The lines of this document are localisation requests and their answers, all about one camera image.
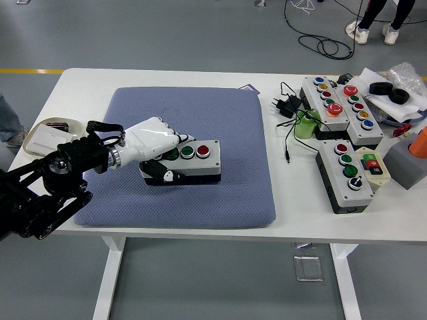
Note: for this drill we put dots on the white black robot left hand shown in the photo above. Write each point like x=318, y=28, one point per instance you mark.
x=150, y=140

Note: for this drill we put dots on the grey four-button control box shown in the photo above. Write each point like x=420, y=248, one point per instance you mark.
x=210, y=163
x=347, y=200

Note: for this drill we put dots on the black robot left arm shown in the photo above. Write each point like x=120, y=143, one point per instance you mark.
x=33, y=200

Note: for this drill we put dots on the cream oval tray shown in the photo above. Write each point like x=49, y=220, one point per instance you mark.
x=75, y=125

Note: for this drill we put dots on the blue-grey fabric mat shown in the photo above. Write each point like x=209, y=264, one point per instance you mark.
x=207, y=200

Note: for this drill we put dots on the dark red small object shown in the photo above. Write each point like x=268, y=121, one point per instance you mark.
x=58, y=126

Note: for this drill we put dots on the purple-edged card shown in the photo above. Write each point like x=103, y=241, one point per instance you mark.
x=248, y=87

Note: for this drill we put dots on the black power adapter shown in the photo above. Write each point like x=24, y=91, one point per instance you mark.
x=288, y=106

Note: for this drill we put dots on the person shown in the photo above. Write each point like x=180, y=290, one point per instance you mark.
x=373, y=10
x=6, y=116

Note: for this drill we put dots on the white table leg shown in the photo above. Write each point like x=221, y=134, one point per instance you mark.
x=347, y=283
x=106, y=283

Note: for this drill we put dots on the green cup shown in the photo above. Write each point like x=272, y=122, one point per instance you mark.
x=304, y=130

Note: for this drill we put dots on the metal floor socket cover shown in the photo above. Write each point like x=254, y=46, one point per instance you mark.
x=305, y=246
x=308, y=268

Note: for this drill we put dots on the small black device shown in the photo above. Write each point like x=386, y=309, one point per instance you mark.
x=343, y=80

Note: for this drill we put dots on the white paper sheet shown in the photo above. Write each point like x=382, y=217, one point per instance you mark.
x=367, y=78

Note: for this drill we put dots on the blue round dish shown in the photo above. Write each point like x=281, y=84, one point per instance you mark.
x=390, y=122

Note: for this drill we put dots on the grey block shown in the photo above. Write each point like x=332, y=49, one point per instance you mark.
x=403, y=166

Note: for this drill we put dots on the clear bubble wrap bag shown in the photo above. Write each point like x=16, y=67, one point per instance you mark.
x=405, y=71

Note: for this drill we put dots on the orange cylinder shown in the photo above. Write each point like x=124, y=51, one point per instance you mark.
x=421, y=145

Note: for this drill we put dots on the white wall switch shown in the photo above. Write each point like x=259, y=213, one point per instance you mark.
x=43, y=136

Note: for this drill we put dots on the cream three-key switch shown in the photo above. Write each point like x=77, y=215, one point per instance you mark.
x=380, y=180

